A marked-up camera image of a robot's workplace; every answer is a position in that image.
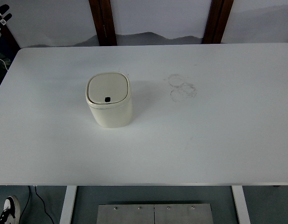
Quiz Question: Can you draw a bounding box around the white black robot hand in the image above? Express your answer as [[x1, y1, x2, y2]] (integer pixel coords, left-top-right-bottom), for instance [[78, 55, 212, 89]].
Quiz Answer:
[[0, 4, 12, 23]]

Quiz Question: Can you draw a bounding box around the cream lidded trash can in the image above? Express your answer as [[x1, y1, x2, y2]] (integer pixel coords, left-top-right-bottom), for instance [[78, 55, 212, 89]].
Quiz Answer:
[[85, 72, 133, 128]]

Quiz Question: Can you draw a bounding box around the black white sneaker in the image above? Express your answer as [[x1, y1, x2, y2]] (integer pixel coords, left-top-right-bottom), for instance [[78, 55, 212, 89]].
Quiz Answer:
[[0, 195, 21, 224]]

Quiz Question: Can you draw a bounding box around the left white table leg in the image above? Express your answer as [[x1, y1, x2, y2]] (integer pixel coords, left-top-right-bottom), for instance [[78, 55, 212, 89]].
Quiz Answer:
[[59, 186, 77, 224]]

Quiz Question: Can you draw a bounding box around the white table leg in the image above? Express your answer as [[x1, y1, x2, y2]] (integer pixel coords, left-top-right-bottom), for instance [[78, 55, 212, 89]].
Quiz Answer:
[[59, 186, 77, 224], [232, 186, 251, 224]]

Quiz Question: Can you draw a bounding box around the right white table leg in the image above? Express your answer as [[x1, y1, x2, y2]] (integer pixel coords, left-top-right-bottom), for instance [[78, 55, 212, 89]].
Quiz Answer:
[[232, 186, 251, 224]]

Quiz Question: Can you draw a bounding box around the left brown wooden post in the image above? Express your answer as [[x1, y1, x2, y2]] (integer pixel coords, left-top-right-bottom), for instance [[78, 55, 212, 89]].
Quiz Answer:
[[89, 0, 117, 46]]

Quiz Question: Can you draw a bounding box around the brown wooden post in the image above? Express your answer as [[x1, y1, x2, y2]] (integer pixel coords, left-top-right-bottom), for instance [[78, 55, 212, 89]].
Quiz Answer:
[[202, 0, 234, 44], [89, 0, 117, 46]]

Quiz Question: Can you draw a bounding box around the black floor cable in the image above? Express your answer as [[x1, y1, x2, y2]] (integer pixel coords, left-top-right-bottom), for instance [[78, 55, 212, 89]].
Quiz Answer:
[[19, 185, 55, 224]]

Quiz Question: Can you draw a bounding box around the right brown wooden post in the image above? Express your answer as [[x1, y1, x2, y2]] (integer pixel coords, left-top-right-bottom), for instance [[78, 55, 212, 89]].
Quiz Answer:
[[202, 0, 234, 44]]

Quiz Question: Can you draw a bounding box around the metal base plate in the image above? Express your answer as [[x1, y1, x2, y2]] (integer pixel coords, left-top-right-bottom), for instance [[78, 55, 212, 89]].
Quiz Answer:
[[97, 204, 213, 224]]

